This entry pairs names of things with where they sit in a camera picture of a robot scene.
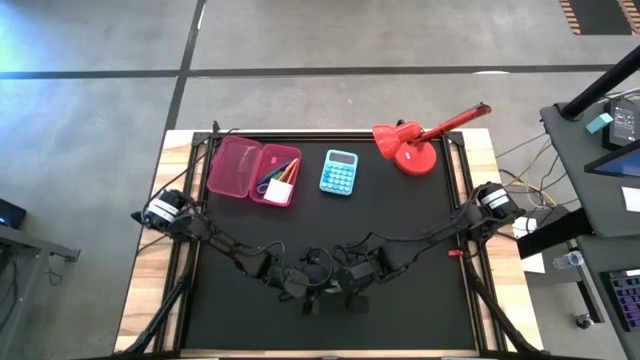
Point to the white paper sheet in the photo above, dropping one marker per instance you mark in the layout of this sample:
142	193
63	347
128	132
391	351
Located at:
632	199

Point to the dark mat with striped edge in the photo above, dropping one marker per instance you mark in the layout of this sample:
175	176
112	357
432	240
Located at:
600	15

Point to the grey side desk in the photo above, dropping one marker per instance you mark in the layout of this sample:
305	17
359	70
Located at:
575	165

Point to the grey metal desk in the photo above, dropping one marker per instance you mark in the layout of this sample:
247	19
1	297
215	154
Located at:
30	245

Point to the dark tablet screen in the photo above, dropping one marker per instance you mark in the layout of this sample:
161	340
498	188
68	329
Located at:
617	162

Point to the red desk lamp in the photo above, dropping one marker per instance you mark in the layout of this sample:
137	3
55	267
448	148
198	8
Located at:
415	160

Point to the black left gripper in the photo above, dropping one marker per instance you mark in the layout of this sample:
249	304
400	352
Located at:
297	284

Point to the pink plastic pencil box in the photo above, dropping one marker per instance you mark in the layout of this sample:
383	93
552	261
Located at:
235	165

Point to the small teal box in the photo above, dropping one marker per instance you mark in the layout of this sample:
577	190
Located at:
599	123

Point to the black aluminium rig frame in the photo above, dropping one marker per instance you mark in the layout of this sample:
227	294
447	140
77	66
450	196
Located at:
500	310

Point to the clear water bottle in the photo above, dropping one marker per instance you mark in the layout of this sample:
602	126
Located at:
569	260

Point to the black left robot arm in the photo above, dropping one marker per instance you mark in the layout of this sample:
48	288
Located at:
225	245

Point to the black power adapter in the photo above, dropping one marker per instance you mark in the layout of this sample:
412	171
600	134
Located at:
622	122

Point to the dark electronic device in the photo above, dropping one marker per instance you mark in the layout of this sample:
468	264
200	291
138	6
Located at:
10	214

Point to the black table mat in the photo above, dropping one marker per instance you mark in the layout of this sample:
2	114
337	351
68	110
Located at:
400	320

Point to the light blue calculator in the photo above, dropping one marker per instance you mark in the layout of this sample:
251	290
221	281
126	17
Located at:
339	174

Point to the black pole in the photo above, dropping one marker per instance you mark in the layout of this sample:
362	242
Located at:
600	85

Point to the backlit keyboard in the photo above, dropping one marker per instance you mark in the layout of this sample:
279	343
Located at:
627	300

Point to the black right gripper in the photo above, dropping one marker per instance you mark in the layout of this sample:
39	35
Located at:
357	280

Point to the small red clip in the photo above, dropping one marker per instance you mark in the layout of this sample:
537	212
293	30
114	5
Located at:
455	253

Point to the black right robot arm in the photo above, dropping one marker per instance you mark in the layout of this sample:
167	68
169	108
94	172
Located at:
430	232

